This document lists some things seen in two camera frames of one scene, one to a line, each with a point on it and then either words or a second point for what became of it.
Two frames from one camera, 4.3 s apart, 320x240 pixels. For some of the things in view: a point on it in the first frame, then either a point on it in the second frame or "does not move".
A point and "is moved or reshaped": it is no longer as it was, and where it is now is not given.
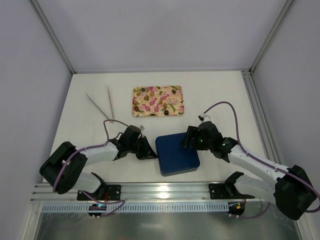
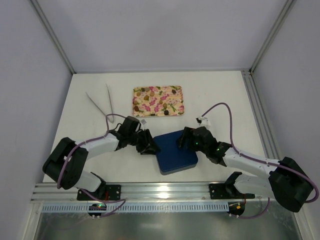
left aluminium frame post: (51, 30) does not move
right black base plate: (220, 191) does not move
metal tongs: (112, 118) does not move
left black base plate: (105, 192) does not move
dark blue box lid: (173, 156) is moved or reshaped
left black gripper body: (139, 146) → (144, 141)
